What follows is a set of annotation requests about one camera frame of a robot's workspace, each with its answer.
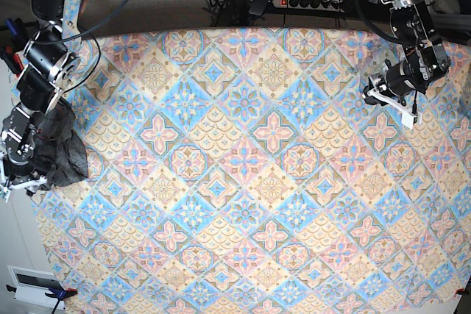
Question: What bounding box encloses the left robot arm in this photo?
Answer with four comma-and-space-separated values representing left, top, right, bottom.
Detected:
354, 0, 450, 129

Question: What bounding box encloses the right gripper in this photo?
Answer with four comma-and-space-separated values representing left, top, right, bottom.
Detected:
1, 135, 52, 202

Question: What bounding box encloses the red black clamp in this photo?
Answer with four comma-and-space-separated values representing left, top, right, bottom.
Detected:
0, 46, 24, 77

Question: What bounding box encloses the white power strip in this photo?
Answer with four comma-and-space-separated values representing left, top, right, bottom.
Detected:
272, 0, 344, 12

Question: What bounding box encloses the patterned tablecloth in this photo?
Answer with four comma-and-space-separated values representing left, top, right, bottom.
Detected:
33, 29, 470, 313

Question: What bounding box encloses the grey t-shirt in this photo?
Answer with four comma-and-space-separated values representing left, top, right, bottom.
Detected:
31, 99, 88, 190

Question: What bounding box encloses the red clamp bottom right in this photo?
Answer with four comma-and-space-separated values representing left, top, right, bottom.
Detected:
455, 288, 470, 296

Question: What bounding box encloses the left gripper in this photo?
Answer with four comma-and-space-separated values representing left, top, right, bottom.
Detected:
361, 54, 445, 129

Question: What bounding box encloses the blue clamp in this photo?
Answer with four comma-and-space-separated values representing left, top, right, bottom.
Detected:
5, 18, 26, 47

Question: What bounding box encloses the white wall box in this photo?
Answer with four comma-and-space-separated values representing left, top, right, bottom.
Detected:
7, 265, 61, 309

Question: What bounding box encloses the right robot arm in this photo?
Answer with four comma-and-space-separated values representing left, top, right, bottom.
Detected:
1, 0, 87, 200

